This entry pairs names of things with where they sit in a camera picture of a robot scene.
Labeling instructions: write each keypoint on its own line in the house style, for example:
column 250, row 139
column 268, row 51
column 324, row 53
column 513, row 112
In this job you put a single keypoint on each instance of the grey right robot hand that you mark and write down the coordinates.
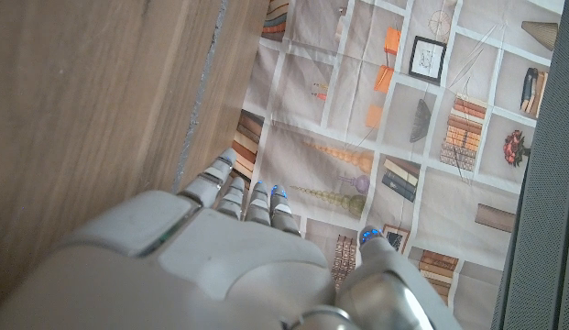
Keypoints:
column 229, row 256

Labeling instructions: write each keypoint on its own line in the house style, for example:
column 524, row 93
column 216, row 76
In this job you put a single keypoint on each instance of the printed bookshelf backdrop cloth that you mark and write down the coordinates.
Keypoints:
column 311, row 137

